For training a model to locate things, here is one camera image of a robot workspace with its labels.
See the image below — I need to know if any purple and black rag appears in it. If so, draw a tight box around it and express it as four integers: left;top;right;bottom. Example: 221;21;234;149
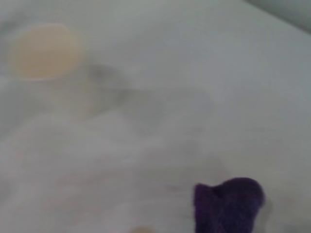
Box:
193;177;266;233

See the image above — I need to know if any white paper cup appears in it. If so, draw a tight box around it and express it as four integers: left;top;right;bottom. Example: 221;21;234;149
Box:
8;22;99;118

